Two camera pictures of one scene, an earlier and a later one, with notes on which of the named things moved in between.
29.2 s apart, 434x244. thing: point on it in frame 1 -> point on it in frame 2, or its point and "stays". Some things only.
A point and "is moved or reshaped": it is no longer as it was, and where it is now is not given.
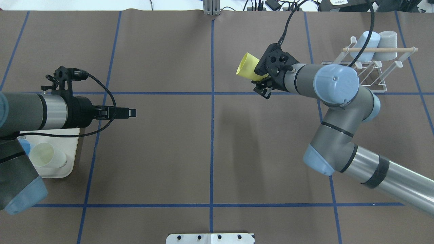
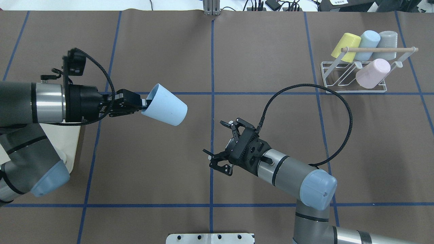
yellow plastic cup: (247, 67) -> (347, 40)
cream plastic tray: (68, 146) stays
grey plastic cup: (388, 39) stays
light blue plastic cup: (373, 42) stays
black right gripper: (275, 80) -> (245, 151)
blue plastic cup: (25, 143) is moved or reshaped
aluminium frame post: (211, 7) stays
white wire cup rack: (373, 64) stays
